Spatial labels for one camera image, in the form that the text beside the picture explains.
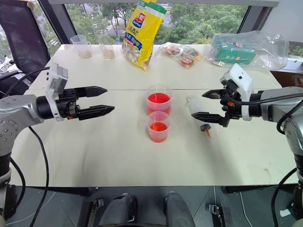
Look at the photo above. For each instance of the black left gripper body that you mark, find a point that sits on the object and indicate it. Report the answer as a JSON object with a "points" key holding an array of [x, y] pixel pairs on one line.
{"points": [[67, 106]]}

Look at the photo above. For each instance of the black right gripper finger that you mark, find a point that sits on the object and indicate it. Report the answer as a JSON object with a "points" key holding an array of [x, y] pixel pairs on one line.
{"points": [[208, 117], [214, 94]]}

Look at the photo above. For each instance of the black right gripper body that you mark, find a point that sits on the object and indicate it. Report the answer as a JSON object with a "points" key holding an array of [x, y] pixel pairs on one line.
{"points": [[229, 104]]}

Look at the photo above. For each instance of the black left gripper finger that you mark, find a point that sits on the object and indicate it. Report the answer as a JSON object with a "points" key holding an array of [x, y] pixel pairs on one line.
{"points": [[91, 91], [95, 111]]}

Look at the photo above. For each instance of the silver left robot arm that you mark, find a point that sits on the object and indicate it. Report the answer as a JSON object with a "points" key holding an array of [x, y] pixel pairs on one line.
{"points": [[14, 111]]}

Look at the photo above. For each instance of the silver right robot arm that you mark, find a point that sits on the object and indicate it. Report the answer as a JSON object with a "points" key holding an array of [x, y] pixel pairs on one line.
{"points": [[281, 106]]}

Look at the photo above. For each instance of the small clear cup red liquid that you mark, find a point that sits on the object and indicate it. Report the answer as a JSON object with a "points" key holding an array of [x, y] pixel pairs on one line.
{"points": [[158, 127]]}

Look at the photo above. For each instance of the large clear cup red liquid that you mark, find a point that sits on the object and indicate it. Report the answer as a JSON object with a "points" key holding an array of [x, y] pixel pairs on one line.
{"points": [[158, 100]]}

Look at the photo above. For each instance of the small dropper bottle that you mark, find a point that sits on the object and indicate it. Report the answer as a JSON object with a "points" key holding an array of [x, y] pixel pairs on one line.
{"points": [[198, 111]]}

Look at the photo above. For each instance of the tall clear glass with grains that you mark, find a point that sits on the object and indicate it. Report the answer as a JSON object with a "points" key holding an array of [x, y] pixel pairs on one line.
{"points": [[106, 46]]}

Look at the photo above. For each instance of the red snack packets in plastic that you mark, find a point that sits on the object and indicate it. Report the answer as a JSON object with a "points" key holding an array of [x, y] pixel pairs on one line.
{"points": [[181, 54]]}

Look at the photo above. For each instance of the green box in plastic bag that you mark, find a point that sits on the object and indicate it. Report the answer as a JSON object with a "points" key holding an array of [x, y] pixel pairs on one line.
{"points": [[246, 50]]}

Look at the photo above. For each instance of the yellow snack bag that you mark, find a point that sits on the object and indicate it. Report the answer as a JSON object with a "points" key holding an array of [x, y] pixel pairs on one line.
{"points": [[143, 35]]}

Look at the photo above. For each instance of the black mesh office chair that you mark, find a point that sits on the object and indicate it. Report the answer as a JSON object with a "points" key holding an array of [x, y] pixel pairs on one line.
{"points": [[22, 40]]}

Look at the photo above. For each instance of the black table leg clamp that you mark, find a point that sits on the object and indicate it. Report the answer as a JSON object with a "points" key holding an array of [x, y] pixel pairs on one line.
{"points": [[97, 205], [219, 212]]}

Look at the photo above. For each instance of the dark rounded robot leg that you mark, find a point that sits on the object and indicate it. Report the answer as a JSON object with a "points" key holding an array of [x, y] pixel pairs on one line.
{"points": [[178, 210], [119, 210]]}

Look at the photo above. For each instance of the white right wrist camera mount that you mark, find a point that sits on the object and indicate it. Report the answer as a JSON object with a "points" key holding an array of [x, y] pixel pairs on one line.
{"points": [[240, 81]]}

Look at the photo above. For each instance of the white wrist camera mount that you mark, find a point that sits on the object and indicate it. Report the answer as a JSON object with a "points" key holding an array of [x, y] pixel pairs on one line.
{"points": [[56, 81], [240, 81]]}

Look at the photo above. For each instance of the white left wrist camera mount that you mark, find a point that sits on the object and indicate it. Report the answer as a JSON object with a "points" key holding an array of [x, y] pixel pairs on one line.
{"points": [[56, 81]]}

